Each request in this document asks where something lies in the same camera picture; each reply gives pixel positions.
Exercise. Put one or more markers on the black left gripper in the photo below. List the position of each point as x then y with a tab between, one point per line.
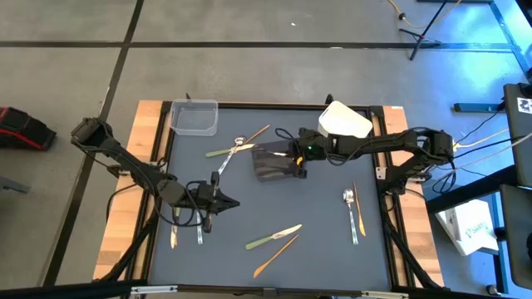
203	197

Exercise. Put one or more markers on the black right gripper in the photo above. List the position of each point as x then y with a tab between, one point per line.
318	146

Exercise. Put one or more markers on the silver utensil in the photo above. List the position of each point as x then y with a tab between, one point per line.
200	236
274	153

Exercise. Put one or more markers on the wooden chopstick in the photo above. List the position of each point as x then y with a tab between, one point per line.
259	133
361	224

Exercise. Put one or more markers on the silver spoon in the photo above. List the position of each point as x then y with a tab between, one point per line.
239	141
348	196

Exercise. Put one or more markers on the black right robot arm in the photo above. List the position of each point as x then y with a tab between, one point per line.
386	143

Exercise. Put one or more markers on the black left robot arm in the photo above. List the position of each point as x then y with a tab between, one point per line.
124	160

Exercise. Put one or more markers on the dark translucent plastic bin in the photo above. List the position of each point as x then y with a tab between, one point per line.
270	168

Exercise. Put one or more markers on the white plastic bin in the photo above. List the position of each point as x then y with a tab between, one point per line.
343	118

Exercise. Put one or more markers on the dark grey table mat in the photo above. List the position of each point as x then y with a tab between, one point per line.
316	216

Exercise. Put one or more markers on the clear plastic bin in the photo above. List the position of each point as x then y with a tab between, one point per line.
193	118

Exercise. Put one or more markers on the black tripod stand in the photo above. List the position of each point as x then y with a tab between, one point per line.
422	37

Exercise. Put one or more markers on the black metal beam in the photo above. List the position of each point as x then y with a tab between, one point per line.
469	190

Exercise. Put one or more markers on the white cardboard box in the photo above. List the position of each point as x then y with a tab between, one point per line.
465	228

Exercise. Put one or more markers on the blue metal floor bar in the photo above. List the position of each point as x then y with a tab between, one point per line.
478	107

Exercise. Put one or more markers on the grey metal foot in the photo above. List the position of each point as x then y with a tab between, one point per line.
12	185

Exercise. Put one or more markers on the red and black bag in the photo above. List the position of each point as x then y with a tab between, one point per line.
21	126

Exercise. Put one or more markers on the black case with marker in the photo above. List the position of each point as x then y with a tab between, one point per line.
519	133

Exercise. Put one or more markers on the dark grey panel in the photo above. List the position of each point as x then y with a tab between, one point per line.
517	241

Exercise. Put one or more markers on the black corner bracket plate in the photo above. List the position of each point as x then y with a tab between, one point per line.
377	115

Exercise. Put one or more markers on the black aluminium table frame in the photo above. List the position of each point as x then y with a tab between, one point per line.
266	290

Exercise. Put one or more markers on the blue metal frame leg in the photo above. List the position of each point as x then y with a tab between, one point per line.
509	33

